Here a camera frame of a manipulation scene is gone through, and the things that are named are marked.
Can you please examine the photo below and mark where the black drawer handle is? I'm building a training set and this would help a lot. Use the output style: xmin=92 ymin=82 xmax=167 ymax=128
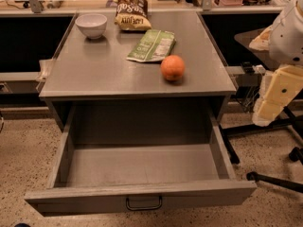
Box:
xmin=125 ymin=196 xmax=163 ymax=211

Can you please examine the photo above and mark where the white ceramic bowl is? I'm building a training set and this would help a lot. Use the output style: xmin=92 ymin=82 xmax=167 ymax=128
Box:
xmin=75 ymin=13 xmax=107 ymax=39

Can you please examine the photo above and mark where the grey top drawer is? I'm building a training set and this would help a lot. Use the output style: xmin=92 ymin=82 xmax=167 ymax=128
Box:
xmin=25 ymin=100 xmax=256 ymax=216

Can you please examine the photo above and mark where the brown yellow chip bag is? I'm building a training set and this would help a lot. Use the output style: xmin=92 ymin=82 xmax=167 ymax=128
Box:
xmin=115 ymin=0 xmax=152 ymax=31

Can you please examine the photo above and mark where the orange fruit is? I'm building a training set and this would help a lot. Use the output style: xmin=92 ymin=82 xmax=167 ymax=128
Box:
xmin=160 ymin=55 xmax=185 ymax=81

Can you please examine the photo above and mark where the black office chair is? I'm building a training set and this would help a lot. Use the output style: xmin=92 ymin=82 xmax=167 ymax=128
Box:
xmin=219 ymin=27 xmax=303 ymax=194

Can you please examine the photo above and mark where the green white snack bag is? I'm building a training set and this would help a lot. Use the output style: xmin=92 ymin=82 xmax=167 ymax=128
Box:
xmin=127 ymin=29 xmax=175 ymax=62

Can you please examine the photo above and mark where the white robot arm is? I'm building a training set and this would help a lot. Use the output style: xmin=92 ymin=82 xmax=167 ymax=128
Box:
xmin=249 ymin=0 xmax=303 ymax=127

